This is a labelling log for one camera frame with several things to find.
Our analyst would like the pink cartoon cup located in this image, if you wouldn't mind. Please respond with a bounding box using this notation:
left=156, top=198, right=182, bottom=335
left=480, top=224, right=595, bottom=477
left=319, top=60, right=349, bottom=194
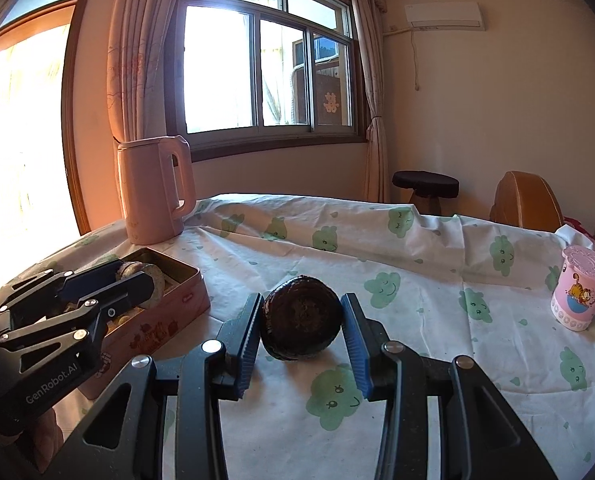
left=551, top=245, right=595, bottom=333

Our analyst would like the sliding glass window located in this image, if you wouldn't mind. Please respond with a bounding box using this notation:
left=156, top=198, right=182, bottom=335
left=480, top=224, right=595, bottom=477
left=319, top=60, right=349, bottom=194
left=165, top=0, right=368, bottom=161

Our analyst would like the red floral cushion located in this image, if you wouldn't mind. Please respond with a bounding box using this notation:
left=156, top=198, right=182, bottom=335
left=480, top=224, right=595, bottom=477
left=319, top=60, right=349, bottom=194
left=562, top=217, right=595, bottom=246

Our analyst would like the white air conditioner pipe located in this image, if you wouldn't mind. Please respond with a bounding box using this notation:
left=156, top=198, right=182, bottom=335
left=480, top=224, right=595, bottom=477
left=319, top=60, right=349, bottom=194
left=382, top=25, right=421, bottom=92

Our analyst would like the pink electric kettle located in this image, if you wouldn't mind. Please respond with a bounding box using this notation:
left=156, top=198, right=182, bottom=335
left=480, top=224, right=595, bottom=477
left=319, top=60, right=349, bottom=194
left=116, top=135, right=197, bottom=246

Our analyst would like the cupcake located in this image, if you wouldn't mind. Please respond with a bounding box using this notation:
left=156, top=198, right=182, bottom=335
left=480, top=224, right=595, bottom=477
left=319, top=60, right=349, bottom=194
left=118, top=260, right=169, bottom=308

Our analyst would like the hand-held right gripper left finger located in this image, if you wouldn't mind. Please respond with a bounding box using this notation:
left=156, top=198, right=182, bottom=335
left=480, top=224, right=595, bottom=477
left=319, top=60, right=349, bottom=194
left=48, top=291, right=264, bottom=480

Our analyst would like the black round stool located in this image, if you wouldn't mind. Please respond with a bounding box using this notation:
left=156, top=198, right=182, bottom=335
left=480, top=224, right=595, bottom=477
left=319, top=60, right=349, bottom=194
left=391, top=170, right=459, bottom=216

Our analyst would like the white green cloud tablecloth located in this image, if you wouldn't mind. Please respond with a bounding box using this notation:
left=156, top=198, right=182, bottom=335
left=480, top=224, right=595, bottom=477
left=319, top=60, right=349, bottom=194
left=0, top=192, right=595, bottom=480

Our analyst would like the beige curtain with tieback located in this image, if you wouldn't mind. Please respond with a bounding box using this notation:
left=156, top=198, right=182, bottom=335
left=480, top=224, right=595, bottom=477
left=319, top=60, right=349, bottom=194
left=322, top=0, right=391, bottom=204

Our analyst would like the wooden framed glass door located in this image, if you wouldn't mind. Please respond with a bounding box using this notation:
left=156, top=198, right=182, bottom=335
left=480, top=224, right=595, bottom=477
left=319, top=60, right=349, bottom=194
left=0, top=0, right=94, bottom=291

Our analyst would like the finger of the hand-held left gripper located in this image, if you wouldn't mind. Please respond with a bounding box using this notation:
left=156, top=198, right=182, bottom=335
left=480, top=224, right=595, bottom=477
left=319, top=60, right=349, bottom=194
left=0, top=271, right=157, bottom=376
left=0, top=259, right=123, bottom=326

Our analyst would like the white wall air conditioner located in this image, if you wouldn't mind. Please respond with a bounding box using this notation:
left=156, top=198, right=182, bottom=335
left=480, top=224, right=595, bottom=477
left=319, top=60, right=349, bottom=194
left=405, top=1, right=485, bottom=37

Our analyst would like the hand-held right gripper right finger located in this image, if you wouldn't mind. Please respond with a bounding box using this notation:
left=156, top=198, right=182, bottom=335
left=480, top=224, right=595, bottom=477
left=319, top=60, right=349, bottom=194
left=340, top=292, right=558, bottom=480

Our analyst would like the large dark brown round pastry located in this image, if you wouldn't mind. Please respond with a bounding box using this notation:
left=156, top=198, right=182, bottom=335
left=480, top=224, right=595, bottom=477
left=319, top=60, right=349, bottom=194
left=262, top=275, right=343, bottom=362

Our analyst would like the pink tin box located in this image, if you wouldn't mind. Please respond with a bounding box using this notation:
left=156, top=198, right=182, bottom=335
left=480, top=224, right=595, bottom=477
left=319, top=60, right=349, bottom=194
left=42, top=246, right=212, bottom=402

